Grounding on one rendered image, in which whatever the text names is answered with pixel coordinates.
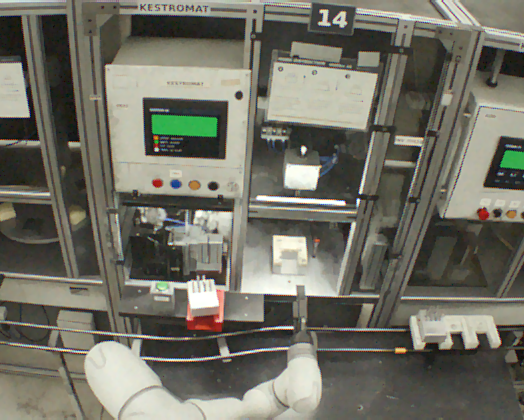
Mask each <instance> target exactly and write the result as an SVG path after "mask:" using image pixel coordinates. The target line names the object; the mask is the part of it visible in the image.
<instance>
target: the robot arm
mask: <svg viewBox="0 0 524 420"><path fill-rule="evenodd" d="M296 296H297V302H293V310H292V312H293V319H292V320H291V322H294V324H293V332H294V335H293V336H292V337H291V338H290V340H289V349H288V351H287V357H288V362H287V365H288V368H286V369H285V370H284V372H283V373H282V374H281V375H280V376H279V377H278V378H276V379H275V380H272V381H268V382H264V383H262V384H260V385H258V386H257V387H255V388H253V389H252V390H250V391H247V392H246V393H245V395H244V397H243V400H241V401H240V400H239V399H233V398H222V399H217V400H211V401H200V400H197V399H189V400H187V401H183V400H182V399H181V398H179V397H178V396H176V395H175V394H174V393H172V392H171V391H169V390H167V389H165V388H164V387H162V386H161V382H160V379H159V377H158V376H157V375H156V374H155V373H154V372H153V371H152V370H151V369H150V368H149V367H148V365H147V364H146V363H145V362H144V361H143V360H142V359H141V358H140V357H139V356H137V355H136V354H135V353H134V352H133V351H132V350H131V349H130V348H129V347H127V346H125V345H123V344H120V343H118V342H114V341H110V342H104V341H103V342H101V343H100V344H98V345H96V346H95V347H93V348H92V349H91V350H90V351H89V354H87V356H86V358H85V361H86V362H85V364H84V368H85V374H86V376H87V380H88V382H89V385H90V387H91V389H92V391H94V393H95V395H96V396H97V398H98V399H99V401H100V402H101V403H102V404H103V405H104V407H105V408H106V409H107V411H108V412H109V413H111V414H112V415H113V417H114V418H115V419H116V420H245V419H248V420H271V419H273V418H275V417H277V416H278V415H281V414H282V413H283V412H285V411H287V410H288V409H289V408H290V407H291V408H292V409H293V410H294V411H295V412H296V413H307V412H311V411H314V410H316V409H317V407H318V406H319V403H320V399H321V376H320V372H319V371H320V369H319V367H318V360H317V354H316V348H315V347H314V344H313V339H312V337H311V336H310V335H308V334H306V333H307V323H308V316H307V302H308V299H307V297H306V292H305V285H296ZM304 323H305V325H304Z"/></svg>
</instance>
